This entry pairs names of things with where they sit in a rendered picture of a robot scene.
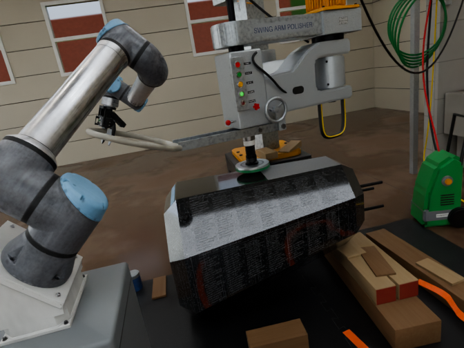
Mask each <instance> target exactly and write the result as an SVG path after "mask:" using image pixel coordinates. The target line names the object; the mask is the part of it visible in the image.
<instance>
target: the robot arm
mask: <svg viewBox="0 0 464 348"><path fill-rule="evenodd" d="M96 42H97V45H96V46H95V48H94V49H93V50H92V51H91V52H90V54H89V55H88V56H87V57H86V58H85V59H84V60H83V61H82V62H81V63H80V65H79V66H78V67H77V68H76V69H75V70H74V72H73V73H72V74H71V75H70V76H69V77H68V78H67V80H66V81H65V82H64V83H63V84H62V85H61V86H60V87H59V88H58V90H57V91H56V92H55V93H54V94H53V95H52V97H51V98H50V99H49V100H48V101H47V102H46V103H45V104H44V105H43V106H42V107H41V109H40V110H39V111H38V112H37V114H36V115H35V116H34V117H33V118H32V119H31V120H30V121H29V122H28V123H27V124H26V126H25V127H24V128H23V129H22V130H21V131H20V133H19V134H17V135H6V136H5V137H4V138H3V139H2V140H1V141H0V211H1V212H2V213H5V214H6V215H9V216H11V217H13V218H15V219H17V220H19V221H21V222H23V223H26V224H27V225H29V226H28V228H27V229H26V230H25V231H24V232H23V233H21V234H19V235H18V236H17V237H15V238H14V239H12V240H11V241H9V243H7V245H6V246H5V247H4V249H3V251H2V252H1V263H2V265H3V267H4V268H5V269H6V271H7V272H8V273H9V274H10V275H12V276H13V277H15V278H16V279H18V280H20V281H22V282H24V283H26V284H29V285H31V286H34V287H41V288H54V287H59V286H61V285H63V284H64V283H65V282H66V281H67V280H68V279H69V277H70V276H71V274H72V272H73V267H74V263H75V257H76V255H77V253H78V252H79V250H80V249H81V248H82V246H83V245H84V243H85V242H86V240H87V239H88V237H89V236H90V234H91V233H92V232H93V230H94V229H95V227H96V226H97V225H98V223H99V222H100V221H101V220H102V218H103V215H104V214H105V212H106V210H107V208H108V199H107V198H106V196H105V194H104V193H103V191H102V190H101V189H100V188H99V187H98V186H96V185H95V184H93V183H92V182H91V181H90V180H88V179H86V178H85V177H82V176H80V175H78V174H76V173H65V174H63V175H62V176H61V177H60V176H59V175H57V174H55V173H54V172H55V170H56V169H57V162H56V156H58V154H59V153H60V151H61V150H62V148H63V147H64V146H65V145H66V144H67V142H68V141H69V139H70V138H71V137H72V136H73V135H74V133H75V132H76V130H77V129H78V128H79V127H80V126H81V124H82V123H83V121H84V120H85V119H86V118H87V116H88V115H89V114H90V112H91V111H92V110H93V108H94V107H95V106H96V105H97V103H98V102H99V100H100V99H101V104H103V106H101V105H99V112H98V116H97V115H96V118H95V125H98V126H101V127H102V128H105V129H107V128H108V130H107V133H106V134H108V135H113V136H115V131H116V124H117V125H118V126H119V127H123V128H124V127H125V126H126V123H125V122H124V121H123V120H122V119H121V118H120V117H119V116H118V115H117V114H116V113H115V112H113V110H116V108H118V106H119V101H122V102H124V103H125V104H126V105H127V106H129V107H131V108H132V109H133V110H134V111H137V112H140V111H141V110H142V109H143V108H144V107H145V105H146V103H147V102H148V99H147V98H148V96H149V95H150V94H151V93H152V91H153V90H154V89H155V88H157V87H159V86H161V85H162V84H163V83H164V82H165V81H166V79H167V77H168V66H167V63H166V60H165V59H164V57H163V56H162V54H161V52H160V51H159V50H158V49H157V48H156V47H155V46H154V45H153V44H152V43H150V42H149V41H148V40H147V39H145V38H144V37H143V36H141V35H140V34H139V33H138V32H136V31H135V30H133V29H132V28H131V27H130V26H129V25H128V24H127V23H124V22H123V21H122V20H120V19H113V20H111V21H109V22H108V23H107V24H106V25H105V26H104V27H103V29H102V30H101V31H100V32H99V34H98V35H97V38H96ZM127 66H129V67H130V68H132V69H133V70H134V71H135V72H136V73H137V78H136V80H135V82H134V84H133V86H132V87H130V86H129V85H128V84H126V83H124V82H123V79H122V78H121V77H120V76H119V75H120V73H121V72H122V71H123V69H125V68H126V67H127ZM97 118H98V122H97V123H96V119H97ZM115 123H116V124H115Z"/></svg>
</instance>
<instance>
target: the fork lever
mask: <svg viewBox="0 0 464 348"><path fill-rule="evenodd" d="M281 128H283V129H285V128H286V124H282V125H281ZM278 130H279V128H278V123H272V122H269V123H268V124H263V125H259V126H255V127H251V128H245V129H242V130H239V129H236V128H229V129H225V130H219V131H215V132H211V133H205V134H201V135H194V136H190V137H184V138H180V139H174V140H173V143H177V144H178V145H181V146H182V150H181V151H186V150H189V149H193V148H199V147H203V146H208V145H212V144H218V143H222V142H227V141H231V140H235V139H241V138H244V137H250V136H254V135H259V134H263V133H269V132H273V131H278Z"/></svg>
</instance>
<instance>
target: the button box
mask: <svg viewBox="0 0 464 348"><path fill-rule="evenodd" d="M237 61H238V62H240V67H239V68H236V67H235V62H237ZM228 63H229V71H230V76H231V85H232V91H233V99H234V104H235V111H236V112H239V111H243V110H249V109H250V107H249V97H248V92H247V82H246V76H245V71H244V61H243V56H241V57H232V58H228ZM237 71H240V72H241V73H242V76H241V78H237V77H236V72H237ZM239 81H242V82H243V87H241V88H239V87H238V82H239ZM241 90H243V91H244V97H240V96H239V92H240V91H241ZM242 100H244V101H245V102H246V105H245V106H241V105H240V102H241V101H242Z"/></svg>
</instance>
